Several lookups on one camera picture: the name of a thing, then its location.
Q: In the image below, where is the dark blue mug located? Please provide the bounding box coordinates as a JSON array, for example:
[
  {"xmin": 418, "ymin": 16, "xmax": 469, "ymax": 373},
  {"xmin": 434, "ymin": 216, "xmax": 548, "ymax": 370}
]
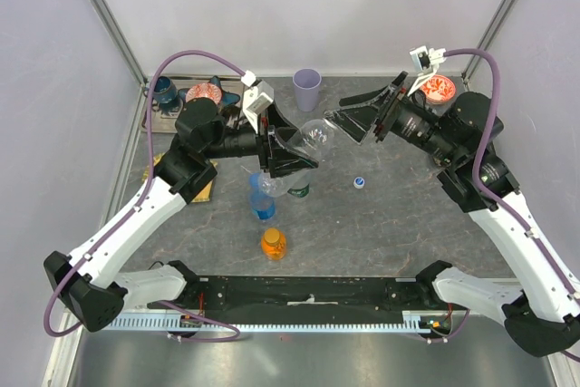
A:
[{"xmin": 152, "ymin": 75, "xmax": 178, "ymax": 105}]

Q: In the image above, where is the metal tray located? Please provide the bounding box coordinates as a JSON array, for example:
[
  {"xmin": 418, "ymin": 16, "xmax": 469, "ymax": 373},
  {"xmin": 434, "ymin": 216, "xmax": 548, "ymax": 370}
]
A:
[{"xmin": 151, "ymin": 75, "xmax": 246, "ymax": 134}]

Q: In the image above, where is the red patterned bowl left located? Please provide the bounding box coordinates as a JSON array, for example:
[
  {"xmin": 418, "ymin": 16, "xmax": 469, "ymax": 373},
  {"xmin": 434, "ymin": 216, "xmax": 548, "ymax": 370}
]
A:
[{"xmin": 185, "ymin": 82, "xmax": 223, "ymax": 105}]

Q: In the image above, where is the blue label water bottle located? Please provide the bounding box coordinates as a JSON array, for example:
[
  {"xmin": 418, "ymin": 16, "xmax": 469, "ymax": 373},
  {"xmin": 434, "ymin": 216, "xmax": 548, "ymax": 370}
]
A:
[{"xmin": 249, "ymin": 173, "xmax": 276, "ymax": 221}]

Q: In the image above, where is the green label water bottle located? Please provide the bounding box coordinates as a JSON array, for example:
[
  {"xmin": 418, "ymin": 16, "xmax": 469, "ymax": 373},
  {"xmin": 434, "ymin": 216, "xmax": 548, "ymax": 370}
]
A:
[{"xmin": 287, "ymin": 176, "xmax": 310, "ymax": 199}]

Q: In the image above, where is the slotted cable duct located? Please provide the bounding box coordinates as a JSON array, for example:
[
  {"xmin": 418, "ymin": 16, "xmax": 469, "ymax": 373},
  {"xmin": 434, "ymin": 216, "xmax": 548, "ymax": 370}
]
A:
[{"xmin": 104, "ymin": 311, "xmax": 431, "ymax": 334}]

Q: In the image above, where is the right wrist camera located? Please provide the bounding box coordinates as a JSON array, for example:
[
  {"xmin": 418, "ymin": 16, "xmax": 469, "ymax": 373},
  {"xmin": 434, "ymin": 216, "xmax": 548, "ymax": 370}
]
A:
[{"xmin": 407, "ymin": 45, "xmax": 446, "ymax": 96}]

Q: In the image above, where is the blue white bottle cap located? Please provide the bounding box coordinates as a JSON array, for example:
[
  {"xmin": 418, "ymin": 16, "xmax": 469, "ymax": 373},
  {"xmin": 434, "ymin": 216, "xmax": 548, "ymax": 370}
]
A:
[{"xmin": 353, "ymin": 177, "xmax": 365, "ymax": 189}]

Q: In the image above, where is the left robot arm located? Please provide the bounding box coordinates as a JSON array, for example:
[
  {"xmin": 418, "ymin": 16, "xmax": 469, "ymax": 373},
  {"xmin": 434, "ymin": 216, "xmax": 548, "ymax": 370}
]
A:
[{"xmin": 43, "ymin": 98, "xmax": 319, "ymax": 332}]

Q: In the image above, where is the orange juice bottle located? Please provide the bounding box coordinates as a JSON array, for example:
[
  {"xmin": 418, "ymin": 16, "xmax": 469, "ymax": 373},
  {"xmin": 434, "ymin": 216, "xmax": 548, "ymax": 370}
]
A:
[{"xmin": 261, "ymin": 227, "xmax": 286, "ymax": 261}]

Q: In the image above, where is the red patterned bowl right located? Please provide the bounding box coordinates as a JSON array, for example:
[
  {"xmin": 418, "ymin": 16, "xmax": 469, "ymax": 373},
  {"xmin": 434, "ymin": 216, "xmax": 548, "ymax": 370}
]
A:
[{"xmin": 420, "ymin": 74, "xmax": 456, "ymax": 105}]

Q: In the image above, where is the purple plastic cup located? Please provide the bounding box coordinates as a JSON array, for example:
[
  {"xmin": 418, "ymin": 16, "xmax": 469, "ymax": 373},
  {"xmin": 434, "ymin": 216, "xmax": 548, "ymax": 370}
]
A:
[{"xmin": 293, "ymin": 68, "xmax": 322, "ymax": 112}]

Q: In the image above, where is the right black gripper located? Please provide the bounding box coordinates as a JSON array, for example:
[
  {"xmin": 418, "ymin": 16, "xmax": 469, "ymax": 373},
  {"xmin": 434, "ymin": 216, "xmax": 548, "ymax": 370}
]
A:
[{"xmin": 324, "ymin": 71, "xmax": 462, "ymax": 164}]

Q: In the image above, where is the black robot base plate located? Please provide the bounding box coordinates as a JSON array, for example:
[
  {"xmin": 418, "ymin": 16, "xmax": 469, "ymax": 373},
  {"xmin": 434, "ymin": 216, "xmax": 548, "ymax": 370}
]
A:
[{"xmin": 173, "ymin": 276, "xmax": 449, "ymax": 325}]

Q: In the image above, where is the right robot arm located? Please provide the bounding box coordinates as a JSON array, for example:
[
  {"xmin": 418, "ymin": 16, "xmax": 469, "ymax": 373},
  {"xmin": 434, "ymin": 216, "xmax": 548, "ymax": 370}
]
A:
[{"xmin": 324, "ymin": 73, "xmax": 579, "ymax": 357}]

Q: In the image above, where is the yellow bamboo mat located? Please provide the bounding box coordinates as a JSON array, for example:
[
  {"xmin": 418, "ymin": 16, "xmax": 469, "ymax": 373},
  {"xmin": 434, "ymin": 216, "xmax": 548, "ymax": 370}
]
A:
[{"xmin": 141, "ymin": 153, "xmax": 214, "ymax": 203}]

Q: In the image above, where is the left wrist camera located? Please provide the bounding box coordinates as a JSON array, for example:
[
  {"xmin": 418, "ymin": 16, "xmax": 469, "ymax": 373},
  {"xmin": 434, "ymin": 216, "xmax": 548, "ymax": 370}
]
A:
[{"xmin": 241, "ymin": 70, "xmax": 274, "ymax": 133}]

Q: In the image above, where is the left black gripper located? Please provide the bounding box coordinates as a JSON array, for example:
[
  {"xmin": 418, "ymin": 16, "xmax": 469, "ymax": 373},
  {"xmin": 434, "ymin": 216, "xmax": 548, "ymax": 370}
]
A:
[{"xmin": 204, "ymin": 102, "xmax": 319, "ymax": 178}]

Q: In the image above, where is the blue star-shaped dish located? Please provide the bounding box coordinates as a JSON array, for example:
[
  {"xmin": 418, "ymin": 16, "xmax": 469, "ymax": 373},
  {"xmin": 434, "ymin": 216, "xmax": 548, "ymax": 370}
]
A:
[{"xmin": 178, "ymin": 76, "xmax": 241, "ymax": 120}]

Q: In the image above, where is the clear plastic bottle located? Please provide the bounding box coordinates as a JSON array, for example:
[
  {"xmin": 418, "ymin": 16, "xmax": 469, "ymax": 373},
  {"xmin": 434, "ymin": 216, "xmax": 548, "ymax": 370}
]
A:
[{"xmin": 258, "ymin": 119, "xmax": 335, "ymax": 198}]

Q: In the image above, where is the red patterned bowl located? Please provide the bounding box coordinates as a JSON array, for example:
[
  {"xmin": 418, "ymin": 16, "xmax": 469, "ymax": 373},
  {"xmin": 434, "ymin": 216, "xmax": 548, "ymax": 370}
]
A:
[
  {"xmin": 420, "ymin": 74, "xmax": 456, "ymax": 105},
  {"xmin": 185, "ymin": 82, "xmax": 223, "ymax": 105}
]

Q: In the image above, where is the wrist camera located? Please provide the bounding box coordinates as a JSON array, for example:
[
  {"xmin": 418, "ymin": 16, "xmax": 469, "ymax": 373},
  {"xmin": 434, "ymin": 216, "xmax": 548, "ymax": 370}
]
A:
[
  {"xmin": 241, "ymin": 70, "xmax": 274, "ymax": 133},
  {"xmin": 407, "ymin": 45, "xmax": 446, "ymax": 96}
]

